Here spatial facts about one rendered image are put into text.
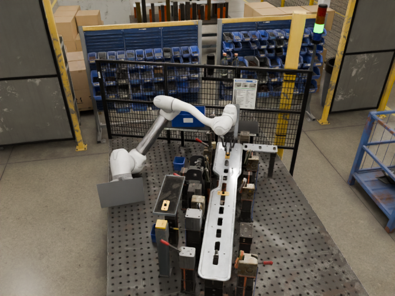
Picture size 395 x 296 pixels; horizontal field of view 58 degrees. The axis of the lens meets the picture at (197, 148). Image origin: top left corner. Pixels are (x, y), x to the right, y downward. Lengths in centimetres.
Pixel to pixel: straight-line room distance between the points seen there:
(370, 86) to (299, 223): 331
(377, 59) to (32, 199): 475
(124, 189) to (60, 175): 184
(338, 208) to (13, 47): 393
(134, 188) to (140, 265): 64
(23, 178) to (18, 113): 80
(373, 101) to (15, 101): 490
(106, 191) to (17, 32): 225
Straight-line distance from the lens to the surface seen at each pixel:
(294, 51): 317
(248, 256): 214
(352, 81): 556
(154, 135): 307
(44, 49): 446
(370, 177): 448
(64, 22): 672
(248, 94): 327
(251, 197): 264
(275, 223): 285
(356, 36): 527
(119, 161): 293
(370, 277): 367
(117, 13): 922
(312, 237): 282
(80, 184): 440
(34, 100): 475
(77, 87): 556
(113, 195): 292
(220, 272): 214
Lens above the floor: 273
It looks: 35 degrees down
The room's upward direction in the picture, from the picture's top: straight up
